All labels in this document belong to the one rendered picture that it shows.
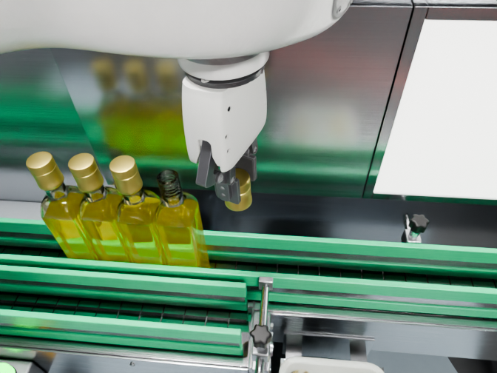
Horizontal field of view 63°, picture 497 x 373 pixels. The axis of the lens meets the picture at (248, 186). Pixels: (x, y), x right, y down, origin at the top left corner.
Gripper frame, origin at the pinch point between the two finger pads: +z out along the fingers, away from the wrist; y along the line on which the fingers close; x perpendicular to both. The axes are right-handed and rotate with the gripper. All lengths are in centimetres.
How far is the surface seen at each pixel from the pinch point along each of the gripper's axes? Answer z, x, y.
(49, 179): 3.5, -24.8, 8.4
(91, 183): 4.1, -19.5, 6.2
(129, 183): 3.6, -14.3, 4.3
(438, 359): 60, 38, -18
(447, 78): -4.2, 19.0, -24.1
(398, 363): 60, 30, -14
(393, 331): 33.8, 24.6, -6.6
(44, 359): 33.3, -26.4, 24.3
